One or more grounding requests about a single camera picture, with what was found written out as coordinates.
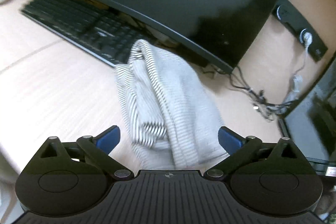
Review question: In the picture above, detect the black and white cable bundle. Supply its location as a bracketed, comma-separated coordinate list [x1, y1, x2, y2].
[202, 63, 297, 122]

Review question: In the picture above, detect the grey striped knit garment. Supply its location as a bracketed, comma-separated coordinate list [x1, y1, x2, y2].
[116, 39, 228, 170]

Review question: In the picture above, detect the black keyboard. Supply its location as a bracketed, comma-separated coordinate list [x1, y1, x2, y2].
[21, 0, 154, 67]

